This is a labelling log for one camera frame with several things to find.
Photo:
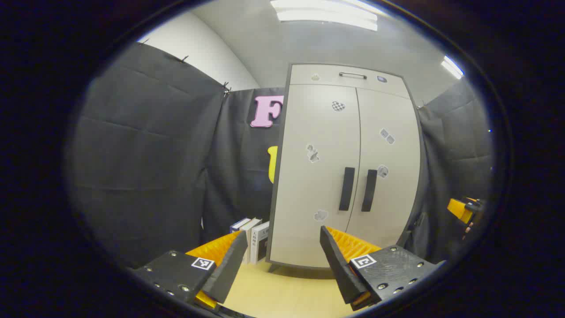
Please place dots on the small ceiling light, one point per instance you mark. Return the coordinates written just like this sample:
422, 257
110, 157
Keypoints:
452, 67

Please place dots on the white and black book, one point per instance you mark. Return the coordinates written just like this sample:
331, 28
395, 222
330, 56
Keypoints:
260, 240

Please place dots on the blue spine book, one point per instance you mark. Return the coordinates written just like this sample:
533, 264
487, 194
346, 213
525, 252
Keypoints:
238, 224

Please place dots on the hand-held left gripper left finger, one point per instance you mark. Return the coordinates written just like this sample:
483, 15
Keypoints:
227, 269

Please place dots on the long ceiling light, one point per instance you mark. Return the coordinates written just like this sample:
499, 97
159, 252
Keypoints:
326, 15

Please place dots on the grey double-door shoe cabinet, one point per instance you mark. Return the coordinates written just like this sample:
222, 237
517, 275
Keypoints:
318, 132

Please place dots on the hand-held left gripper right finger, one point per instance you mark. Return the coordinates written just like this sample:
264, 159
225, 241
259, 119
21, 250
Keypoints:
337, 265

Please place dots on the black backdrop cloth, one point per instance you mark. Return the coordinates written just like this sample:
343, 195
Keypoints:
145, 154

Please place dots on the white spine book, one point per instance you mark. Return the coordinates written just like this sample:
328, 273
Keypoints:
250, 229

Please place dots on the grey cabinet door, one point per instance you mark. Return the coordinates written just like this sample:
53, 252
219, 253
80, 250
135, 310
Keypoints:
393, 207
318, 185

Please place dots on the grey cabinet drawer front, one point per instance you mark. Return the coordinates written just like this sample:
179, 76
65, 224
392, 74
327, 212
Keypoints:
326, 75

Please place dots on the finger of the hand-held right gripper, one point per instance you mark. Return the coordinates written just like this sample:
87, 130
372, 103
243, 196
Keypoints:
459, 210

